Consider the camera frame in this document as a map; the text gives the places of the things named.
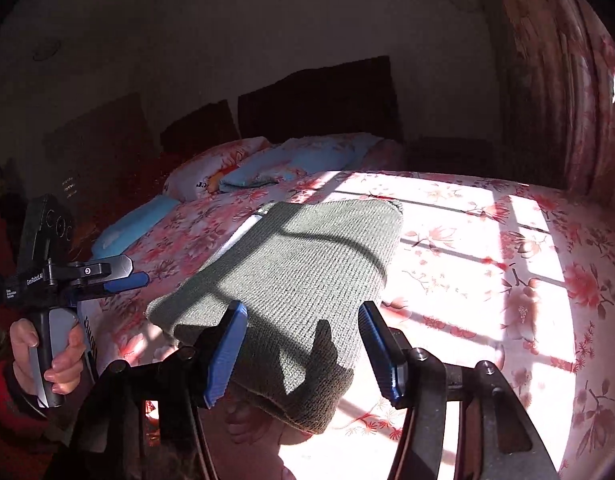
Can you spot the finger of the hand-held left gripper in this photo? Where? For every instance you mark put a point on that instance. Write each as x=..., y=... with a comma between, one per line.
x=112, y=277

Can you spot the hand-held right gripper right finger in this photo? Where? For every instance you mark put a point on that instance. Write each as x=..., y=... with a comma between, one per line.
x=382, y=355

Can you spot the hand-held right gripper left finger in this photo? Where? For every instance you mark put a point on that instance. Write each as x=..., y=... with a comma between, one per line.
x=226, y=355

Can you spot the green knit sweater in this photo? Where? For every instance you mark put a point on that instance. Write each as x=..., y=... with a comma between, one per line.
x=297, y=285

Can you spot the person's left forearm red sleeve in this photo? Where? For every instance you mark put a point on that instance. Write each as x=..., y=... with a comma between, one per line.
x=12, y=410

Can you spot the person's left hand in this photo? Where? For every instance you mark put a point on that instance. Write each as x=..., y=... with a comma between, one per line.
x=62, y=360

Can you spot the light blue cloth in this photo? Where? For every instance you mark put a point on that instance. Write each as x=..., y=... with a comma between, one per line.
x=132, y=225

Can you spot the bed with floral sheet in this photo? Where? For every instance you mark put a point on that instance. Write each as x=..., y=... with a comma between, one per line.
x=487, y=270

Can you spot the white floral pillow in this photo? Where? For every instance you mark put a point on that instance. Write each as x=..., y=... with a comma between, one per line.
x=202, y=170

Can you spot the pink floral pillow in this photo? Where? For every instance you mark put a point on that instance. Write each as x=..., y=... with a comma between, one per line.
x=387, y=152

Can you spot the blue floral pillow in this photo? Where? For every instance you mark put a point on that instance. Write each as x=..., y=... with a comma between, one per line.
x=307, y=157

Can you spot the dark wooden headboard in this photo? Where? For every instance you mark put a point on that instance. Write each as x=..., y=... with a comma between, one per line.
x=317, y=100

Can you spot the pink floral curtain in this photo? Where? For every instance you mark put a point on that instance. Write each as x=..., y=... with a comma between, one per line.
x=552, y=75

